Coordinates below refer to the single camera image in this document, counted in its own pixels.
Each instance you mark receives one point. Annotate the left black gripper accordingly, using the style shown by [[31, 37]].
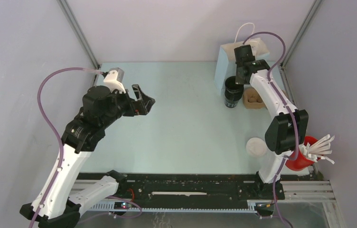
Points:
[[145, 102]]

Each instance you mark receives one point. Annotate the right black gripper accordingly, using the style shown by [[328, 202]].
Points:
[[239, 80]]

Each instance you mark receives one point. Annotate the black paper coffee cup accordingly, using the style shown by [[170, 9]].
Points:
[[233, 90]]

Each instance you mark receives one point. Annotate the red cup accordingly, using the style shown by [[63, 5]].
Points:
[[301, 162]]

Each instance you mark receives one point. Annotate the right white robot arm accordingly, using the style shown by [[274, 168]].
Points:
[[288, 125]]

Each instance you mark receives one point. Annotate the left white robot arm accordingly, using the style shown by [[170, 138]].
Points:
[[56, 206]]

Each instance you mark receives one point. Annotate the light blue paper bag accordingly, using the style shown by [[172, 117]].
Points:
[[226, 66]]

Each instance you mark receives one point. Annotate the brown cardboard cup carrier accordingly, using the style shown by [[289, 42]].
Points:
[[252, 100]]

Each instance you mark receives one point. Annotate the white plastic lid on table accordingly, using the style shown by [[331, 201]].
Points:
[[256, 147]]

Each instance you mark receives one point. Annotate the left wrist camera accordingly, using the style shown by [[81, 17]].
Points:
[[113, 80]]

